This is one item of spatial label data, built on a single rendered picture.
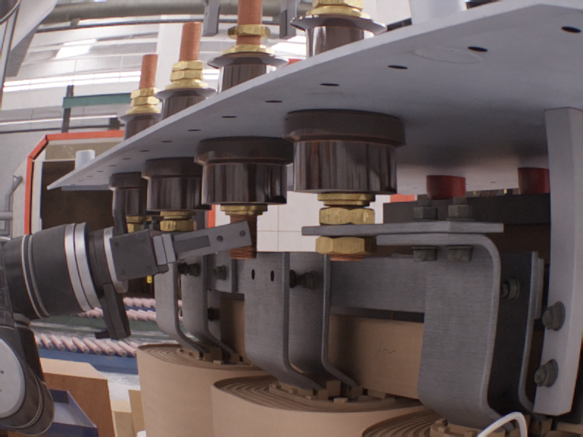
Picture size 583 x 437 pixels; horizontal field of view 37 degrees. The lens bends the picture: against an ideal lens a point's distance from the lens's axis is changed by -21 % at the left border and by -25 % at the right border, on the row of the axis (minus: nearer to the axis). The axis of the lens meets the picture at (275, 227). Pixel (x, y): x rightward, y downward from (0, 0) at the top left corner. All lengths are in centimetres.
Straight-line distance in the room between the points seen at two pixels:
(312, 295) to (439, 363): 40
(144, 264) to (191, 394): 39
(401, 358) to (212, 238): 25
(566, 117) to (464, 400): 24
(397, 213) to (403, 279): 65
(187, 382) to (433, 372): 71
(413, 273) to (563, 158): 29
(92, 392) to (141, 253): 124
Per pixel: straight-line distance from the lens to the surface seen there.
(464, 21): 44
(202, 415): 146
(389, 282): 100
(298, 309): 120
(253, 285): 120
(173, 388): 149
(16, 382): 98
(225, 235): 115
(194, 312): 160
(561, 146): 74
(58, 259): 115
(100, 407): 234
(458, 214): 72
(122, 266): 112
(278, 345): 113
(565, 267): 73
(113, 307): 116
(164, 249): 113
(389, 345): 110
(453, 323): 77
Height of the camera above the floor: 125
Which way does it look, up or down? 1 degrees up
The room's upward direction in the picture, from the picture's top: straight up
